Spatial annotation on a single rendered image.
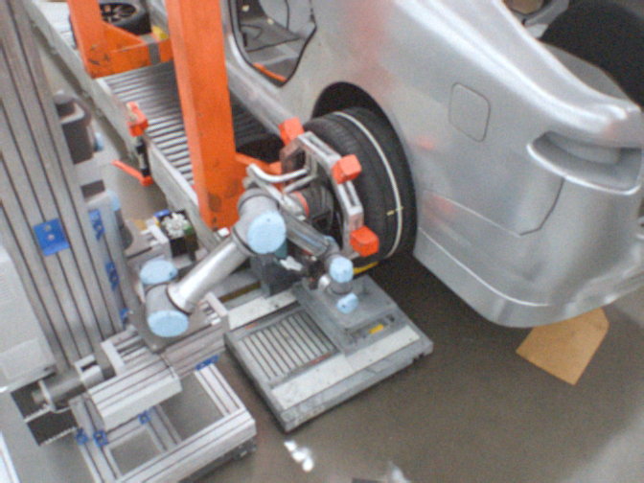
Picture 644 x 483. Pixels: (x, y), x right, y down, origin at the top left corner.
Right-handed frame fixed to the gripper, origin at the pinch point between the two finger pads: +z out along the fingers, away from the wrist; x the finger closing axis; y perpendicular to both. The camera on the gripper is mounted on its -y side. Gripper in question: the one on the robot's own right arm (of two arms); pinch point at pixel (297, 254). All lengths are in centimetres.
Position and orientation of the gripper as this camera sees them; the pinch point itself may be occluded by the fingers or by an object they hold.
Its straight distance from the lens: 239.1
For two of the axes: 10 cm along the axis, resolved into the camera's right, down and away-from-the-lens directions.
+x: -8.4, 3.6, -4.1
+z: -5.5, -5.4, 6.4
